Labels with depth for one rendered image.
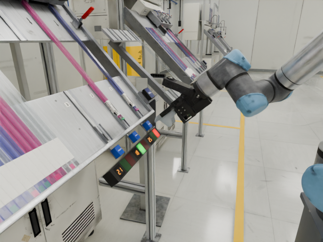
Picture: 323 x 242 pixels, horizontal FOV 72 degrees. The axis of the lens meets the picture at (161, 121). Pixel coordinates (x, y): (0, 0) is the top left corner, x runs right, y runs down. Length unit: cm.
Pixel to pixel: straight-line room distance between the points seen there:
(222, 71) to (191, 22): 459
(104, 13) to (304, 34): 715
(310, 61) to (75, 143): 62
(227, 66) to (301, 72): 19
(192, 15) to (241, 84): 465
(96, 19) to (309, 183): 170
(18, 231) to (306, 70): 100
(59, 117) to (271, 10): 793
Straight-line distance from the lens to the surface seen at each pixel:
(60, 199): 104
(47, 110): 61
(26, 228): 97
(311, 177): 56
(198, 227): 141
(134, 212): 147
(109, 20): 185
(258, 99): 65
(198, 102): 73
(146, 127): 82
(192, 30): 523
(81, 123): 64
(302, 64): 70
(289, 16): 832
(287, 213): 166
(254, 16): 824
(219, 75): 69
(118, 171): 64
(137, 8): 195
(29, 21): 85
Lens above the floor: 99
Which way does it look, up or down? 20 degrees down
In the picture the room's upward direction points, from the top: straight up
